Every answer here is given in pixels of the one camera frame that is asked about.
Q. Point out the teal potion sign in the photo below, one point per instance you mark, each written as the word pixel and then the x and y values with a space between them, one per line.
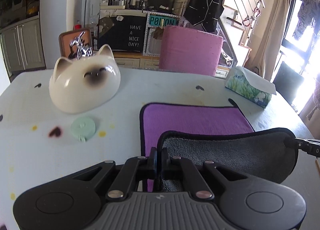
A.
pixel 162 21

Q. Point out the ceramic cat head ornament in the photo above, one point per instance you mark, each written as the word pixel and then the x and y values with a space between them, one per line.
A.
pixel 77 86

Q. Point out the hanging patterned garment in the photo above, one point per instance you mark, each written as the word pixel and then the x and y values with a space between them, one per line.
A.
pixel 308 15

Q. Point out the purple grey microfibre towel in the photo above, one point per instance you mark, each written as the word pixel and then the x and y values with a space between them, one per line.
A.
pixel 221 134

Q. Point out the orange framed picture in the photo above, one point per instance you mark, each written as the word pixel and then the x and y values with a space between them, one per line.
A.
pixel 69 42

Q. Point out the pink upholstered chair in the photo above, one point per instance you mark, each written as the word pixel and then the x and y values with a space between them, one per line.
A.
pixel 186 50

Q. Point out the silver metal figurine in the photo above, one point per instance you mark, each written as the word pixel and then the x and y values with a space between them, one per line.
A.
pixel 79 48

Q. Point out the green floral tissue box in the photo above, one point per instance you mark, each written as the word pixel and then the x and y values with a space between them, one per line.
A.
pixel 250 86

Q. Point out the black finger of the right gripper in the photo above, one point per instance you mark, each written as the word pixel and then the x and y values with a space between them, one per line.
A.
pixel 310 146

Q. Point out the mint green tape measure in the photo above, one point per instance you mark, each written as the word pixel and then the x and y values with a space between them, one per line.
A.
pixel 83 128

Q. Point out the white cabinet doors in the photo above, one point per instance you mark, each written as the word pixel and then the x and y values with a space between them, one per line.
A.
pixel 21 46

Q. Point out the beige curtain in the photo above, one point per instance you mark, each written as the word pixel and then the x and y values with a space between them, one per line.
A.
pixel 264 61

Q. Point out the black chair by window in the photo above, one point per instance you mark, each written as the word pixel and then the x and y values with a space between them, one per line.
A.
pixel 287 82

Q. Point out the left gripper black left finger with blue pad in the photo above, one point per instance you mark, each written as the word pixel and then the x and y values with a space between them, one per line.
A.
pixel 116 182

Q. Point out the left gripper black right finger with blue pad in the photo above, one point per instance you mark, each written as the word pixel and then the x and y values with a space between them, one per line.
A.
pixel 206 181

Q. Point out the black jacket white trim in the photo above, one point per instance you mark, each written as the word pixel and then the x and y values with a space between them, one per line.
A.
pixel 205 13

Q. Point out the black have a nice day sign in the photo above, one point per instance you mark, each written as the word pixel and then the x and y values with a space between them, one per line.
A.
pixel 122 33

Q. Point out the wooden pencil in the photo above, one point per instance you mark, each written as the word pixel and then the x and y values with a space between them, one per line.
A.
pixel 317 165

